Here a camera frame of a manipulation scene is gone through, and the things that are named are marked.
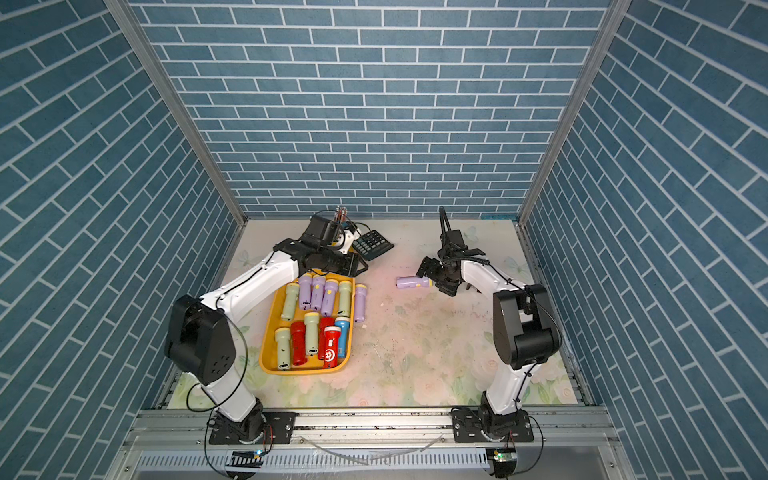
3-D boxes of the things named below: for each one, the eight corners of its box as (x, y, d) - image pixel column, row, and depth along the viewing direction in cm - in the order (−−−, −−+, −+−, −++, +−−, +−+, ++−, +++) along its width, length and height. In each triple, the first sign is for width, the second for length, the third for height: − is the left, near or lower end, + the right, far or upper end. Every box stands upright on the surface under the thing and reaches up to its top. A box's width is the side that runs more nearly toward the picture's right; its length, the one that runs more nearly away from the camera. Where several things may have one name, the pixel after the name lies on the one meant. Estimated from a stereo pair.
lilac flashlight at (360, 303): (354, 325, 93) (352, 318, 89) (357, 291, 101) (356, 282, 97) (364, 325, 93) (362, 318, 89) (367, 291, 101) (365, 282, 97)
